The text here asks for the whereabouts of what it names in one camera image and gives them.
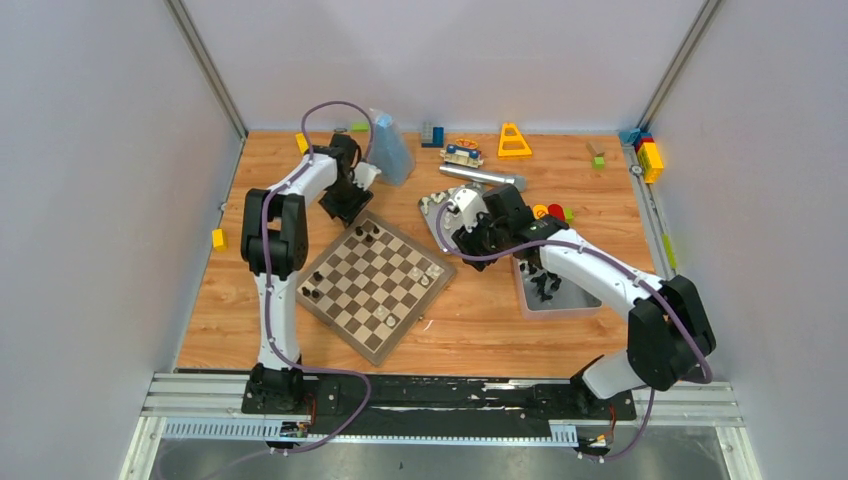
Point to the yellow cube at left edge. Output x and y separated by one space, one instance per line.
219 240

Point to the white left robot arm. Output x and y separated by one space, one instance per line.
274 244

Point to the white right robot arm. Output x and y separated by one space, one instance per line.
669 336

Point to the blue grey lego block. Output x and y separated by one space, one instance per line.
432 136

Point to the pile of black chess pieces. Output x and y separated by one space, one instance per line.
538 283

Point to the stacked coloured duplo blocks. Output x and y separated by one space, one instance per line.
647 153

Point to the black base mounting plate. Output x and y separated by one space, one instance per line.
420 406

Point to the clear blue plastic bag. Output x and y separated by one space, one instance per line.
390 152

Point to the yellow triangular toy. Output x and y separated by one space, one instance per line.
512 144

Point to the blue yellow red toy blocks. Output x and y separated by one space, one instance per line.
555 210

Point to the grey tray white pieces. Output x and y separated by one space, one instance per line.
430 205

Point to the wooden chess board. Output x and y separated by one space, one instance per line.
372 284

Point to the silver metal cylinder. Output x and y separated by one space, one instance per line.
483 176

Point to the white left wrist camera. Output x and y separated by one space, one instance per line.
364 175

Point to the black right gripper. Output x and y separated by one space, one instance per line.
466 242

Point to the yellow block by wall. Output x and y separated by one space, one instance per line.
302 144

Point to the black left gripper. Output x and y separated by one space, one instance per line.
348 201

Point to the grey tray black pieces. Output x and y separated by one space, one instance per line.
570 301

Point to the blue white toy car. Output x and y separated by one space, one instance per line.
464 152

